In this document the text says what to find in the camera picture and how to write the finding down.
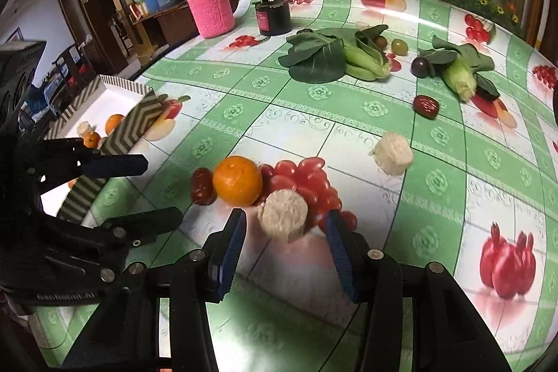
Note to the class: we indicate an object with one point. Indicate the large orange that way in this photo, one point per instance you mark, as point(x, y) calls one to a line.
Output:
point(114, 123)

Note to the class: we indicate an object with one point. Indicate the short sugarcane piece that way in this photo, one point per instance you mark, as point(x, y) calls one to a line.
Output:
point(283, 215)
point(392, 154)

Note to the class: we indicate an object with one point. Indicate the dark red jujube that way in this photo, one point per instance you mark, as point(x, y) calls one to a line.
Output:
point(426, 107)

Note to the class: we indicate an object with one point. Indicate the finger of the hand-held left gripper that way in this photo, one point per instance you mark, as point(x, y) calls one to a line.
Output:
point(117, 165)
point(144, 220)

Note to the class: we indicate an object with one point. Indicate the green fruit print tablecloth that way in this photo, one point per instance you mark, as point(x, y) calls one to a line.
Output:
point(436, 224)

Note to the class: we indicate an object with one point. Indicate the black jar red label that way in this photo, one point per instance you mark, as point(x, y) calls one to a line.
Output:
point(273, 18)

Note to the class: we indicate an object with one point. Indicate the pink knitted cup sleeve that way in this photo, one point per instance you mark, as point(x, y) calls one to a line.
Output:
point(211, 12)

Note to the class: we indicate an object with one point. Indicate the leafy cabbage vegetable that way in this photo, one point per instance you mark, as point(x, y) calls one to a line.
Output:
point(460, 78)

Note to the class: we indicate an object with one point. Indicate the medium orange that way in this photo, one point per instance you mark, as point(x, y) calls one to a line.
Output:
point(237, 180)
point(90, 140)

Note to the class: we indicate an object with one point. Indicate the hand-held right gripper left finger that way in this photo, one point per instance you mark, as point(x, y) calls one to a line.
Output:
point(229, 256)

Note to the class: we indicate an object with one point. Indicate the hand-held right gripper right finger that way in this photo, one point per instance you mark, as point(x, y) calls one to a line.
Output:
point(342, 261)

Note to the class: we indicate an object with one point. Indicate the chevron pattern cardboard box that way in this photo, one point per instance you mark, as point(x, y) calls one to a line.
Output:
point(130, 128)

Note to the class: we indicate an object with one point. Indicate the green bok choy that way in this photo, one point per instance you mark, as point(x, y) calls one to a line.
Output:
point(318, 58)

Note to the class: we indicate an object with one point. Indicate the dark wooden sideboard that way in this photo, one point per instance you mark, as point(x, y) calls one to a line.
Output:
point(170, 32)

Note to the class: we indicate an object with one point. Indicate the dark purple plum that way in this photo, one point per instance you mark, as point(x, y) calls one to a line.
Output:
point(421, 67)

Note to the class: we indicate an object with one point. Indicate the small green round fruit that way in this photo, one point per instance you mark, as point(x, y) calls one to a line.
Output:
point(399, 46)

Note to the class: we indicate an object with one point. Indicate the small brown round fruit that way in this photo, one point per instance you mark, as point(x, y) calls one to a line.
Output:
point(381, 42)

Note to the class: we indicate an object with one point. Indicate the shiny red date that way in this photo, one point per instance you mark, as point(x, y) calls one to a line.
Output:
point(202, 185)

